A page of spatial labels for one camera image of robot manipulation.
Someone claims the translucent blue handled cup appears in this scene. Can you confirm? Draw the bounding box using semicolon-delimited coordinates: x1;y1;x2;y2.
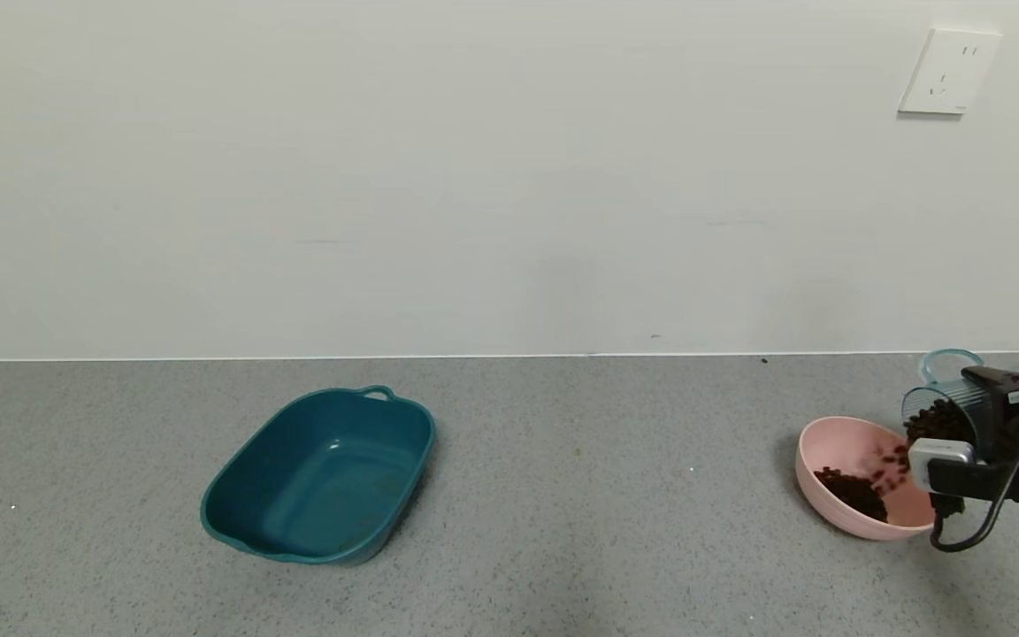
901;349;999;448

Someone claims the pink plastic bowl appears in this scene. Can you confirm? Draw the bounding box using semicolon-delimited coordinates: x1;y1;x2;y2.
795;416;939;541

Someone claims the teal plastic basin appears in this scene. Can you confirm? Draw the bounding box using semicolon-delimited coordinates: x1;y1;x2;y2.
200;385;437;567

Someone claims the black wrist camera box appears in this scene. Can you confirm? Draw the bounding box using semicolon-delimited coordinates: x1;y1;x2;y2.
961;366;1019;461

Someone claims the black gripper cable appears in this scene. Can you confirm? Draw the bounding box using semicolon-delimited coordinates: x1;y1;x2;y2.
929;405;1019;555

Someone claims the white wall socket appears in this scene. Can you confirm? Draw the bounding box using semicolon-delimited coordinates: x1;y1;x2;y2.
898;29;1003;117

